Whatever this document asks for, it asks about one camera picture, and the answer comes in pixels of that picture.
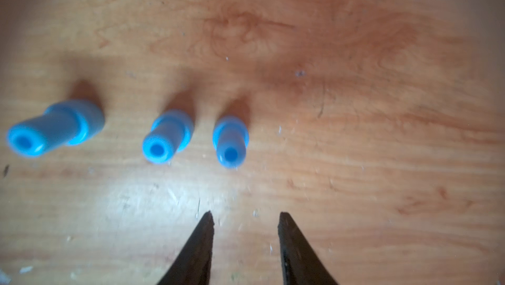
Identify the blue stamp body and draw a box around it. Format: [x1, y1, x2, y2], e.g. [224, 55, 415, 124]
[213, 116, 249, 169]
[142, 109, 195, 164]
[7, 99, 105, 157]

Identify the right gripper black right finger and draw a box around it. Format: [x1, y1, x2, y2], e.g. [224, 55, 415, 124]
[277, 212, 339, 285]

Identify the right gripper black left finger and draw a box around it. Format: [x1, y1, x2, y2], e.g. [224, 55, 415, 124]
[158, 211, 214, 285]

